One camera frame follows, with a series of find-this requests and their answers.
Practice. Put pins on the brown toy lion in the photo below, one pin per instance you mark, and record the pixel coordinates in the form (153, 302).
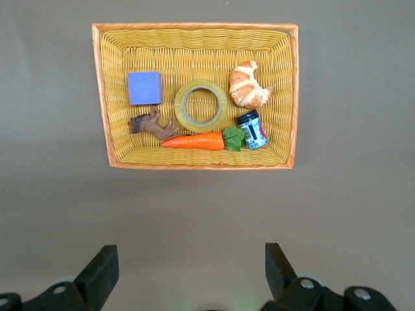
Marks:
(152, 124)

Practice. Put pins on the small blue can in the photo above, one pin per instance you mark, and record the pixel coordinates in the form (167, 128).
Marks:
(253, 131)

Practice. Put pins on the purple foam cube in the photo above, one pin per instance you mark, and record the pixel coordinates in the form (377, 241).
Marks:
(142, 89)

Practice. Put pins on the toy croissant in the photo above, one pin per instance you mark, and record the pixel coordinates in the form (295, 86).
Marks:
(246, 87)

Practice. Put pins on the flat yellow wicker tray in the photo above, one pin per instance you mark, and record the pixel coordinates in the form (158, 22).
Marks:
(194, 48)

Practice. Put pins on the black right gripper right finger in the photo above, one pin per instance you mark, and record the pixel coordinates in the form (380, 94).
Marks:
(280, 275)

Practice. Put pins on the yellowish clear tape roll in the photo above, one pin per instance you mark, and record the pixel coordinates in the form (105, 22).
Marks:
(178, 107)

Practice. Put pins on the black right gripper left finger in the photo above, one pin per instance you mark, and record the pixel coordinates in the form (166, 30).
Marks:
(97, 278)

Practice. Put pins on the orange toy carrot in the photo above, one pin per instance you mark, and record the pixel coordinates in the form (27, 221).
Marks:
(197, 141)

